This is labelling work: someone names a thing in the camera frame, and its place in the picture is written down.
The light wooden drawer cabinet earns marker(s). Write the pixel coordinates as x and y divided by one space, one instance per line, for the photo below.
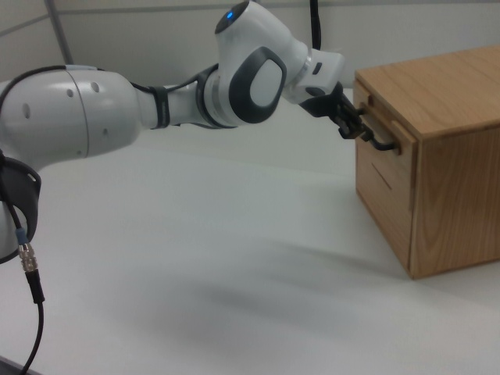
457 156

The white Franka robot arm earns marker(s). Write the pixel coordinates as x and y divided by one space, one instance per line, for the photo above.
101 113

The grey metal partition post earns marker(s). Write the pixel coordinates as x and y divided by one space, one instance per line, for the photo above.
60 35

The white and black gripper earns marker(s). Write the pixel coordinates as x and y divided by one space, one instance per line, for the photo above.
322 78

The wooden drawer with slot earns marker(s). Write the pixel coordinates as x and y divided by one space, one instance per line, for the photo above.
384 183

